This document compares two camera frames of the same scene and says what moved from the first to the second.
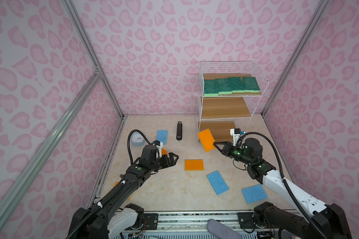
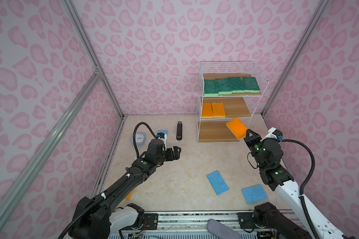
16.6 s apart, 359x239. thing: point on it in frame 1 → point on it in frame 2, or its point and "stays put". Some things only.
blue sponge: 254,193 stays put
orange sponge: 194,165 → 218,110
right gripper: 227,148 → 256,137
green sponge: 237,84 stays put
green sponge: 223,86 stays put
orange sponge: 207,139 → 207,110
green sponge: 210,88 stays put
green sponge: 251,84 stays put
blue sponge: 217,182 stays put
